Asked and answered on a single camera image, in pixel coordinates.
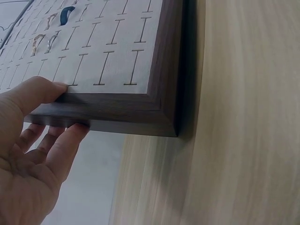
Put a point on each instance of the person's left hand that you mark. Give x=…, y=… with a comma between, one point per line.
x=25, y=182

